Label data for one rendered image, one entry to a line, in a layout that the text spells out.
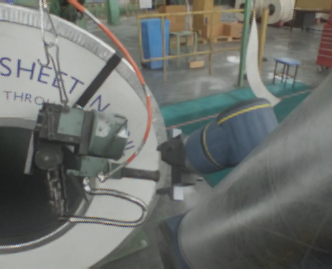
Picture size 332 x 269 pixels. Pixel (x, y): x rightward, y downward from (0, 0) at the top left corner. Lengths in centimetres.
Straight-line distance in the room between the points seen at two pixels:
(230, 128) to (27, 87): 59
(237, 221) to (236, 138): 29
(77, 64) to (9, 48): 18
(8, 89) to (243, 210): 75
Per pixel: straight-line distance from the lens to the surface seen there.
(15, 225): 125
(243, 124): 46
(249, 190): 16
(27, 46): 80
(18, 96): 83
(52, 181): 79
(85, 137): 73
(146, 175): 82
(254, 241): 18
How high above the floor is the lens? 133
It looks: 29 degrees down
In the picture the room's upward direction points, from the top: 3 degrees counter-clockwise
